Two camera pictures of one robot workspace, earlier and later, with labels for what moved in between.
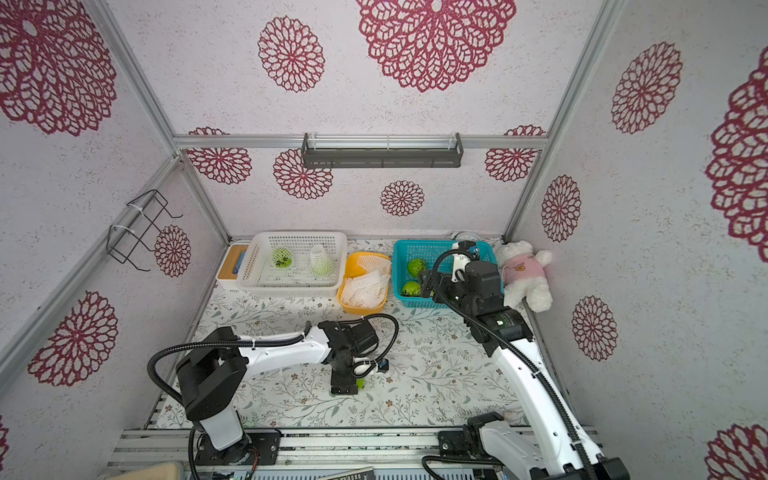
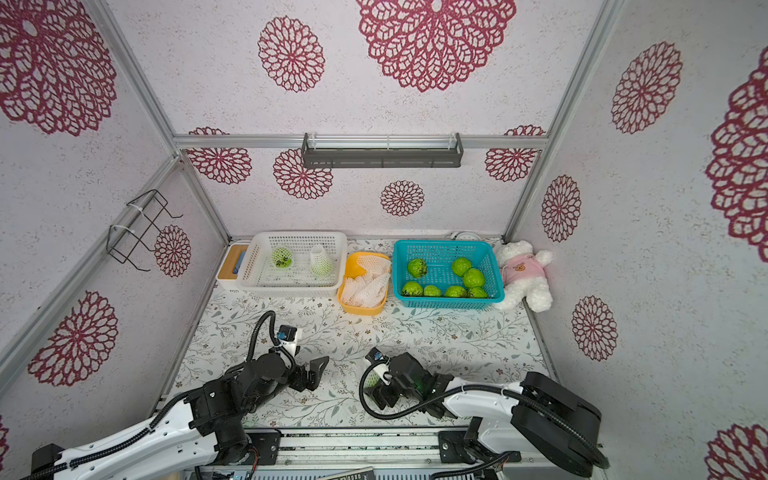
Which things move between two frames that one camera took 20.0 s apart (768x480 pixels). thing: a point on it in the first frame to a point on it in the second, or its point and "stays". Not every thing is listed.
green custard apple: x=323 y=267 stays
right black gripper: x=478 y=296 to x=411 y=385
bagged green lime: x=282 y=258 stays
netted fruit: x=321 y=266 stays
